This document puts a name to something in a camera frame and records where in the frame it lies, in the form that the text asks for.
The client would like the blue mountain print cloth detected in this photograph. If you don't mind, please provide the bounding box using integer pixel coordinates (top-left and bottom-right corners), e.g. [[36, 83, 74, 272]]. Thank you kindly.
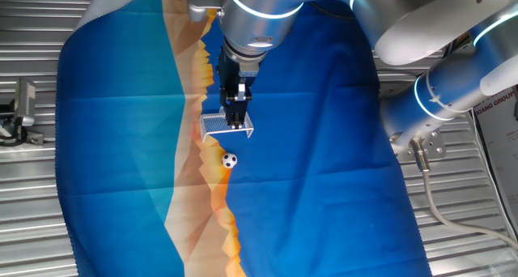
[[55, 0, 433, 277]]

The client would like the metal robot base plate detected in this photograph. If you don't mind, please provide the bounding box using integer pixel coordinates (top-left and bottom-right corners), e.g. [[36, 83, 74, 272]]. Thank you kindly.
[[390, 126, 447, 164]]

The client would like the thick grey base cable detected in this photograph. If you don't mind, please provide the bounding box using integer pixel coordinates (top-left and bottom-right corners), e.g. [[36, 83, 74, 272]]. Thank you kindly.
[[409, 137, 518, 250]]

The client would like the small black white soccer ball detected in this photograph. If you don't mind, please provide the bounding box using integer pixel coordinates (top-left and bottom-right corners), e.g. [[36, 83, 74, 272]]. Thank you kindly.
[[221, 152, 239, 169]]

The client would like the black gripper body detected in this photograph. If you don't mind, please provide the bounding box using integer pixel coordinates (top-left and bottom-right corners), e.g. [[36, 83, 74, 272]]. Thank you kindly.
[[217, 45, 260, 96]]

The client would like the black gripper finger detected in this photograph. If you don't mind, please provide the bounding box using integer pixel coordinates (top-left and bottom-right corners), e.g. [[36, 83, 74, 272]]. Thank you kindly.
[[236, 93, 253, 130], [220, 93, 238, 129]]

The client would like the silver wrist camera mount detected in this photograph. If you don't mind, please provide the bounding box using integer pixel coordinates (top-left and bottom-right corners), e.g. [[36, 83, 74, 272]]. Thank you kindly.
[[186, 0, 223, 23]]

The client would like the grey camera on stand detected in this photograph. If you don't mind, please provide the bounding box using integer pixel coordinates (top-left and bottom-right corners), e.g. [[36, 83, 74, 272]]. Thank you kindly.
[[14, 78, 36, 127]]

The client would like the white mesh toy goal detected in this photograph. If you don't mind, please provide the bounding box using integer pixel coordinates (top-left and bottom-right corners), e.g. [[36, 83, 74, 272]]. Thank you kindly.
[[198, 111, 255, 143]]

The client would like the printed cardboard box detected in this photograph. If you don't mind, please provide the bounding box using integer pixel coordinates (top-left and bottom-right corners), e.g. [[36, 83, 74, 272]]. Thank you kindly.
[[472, 86, 518, 233]]

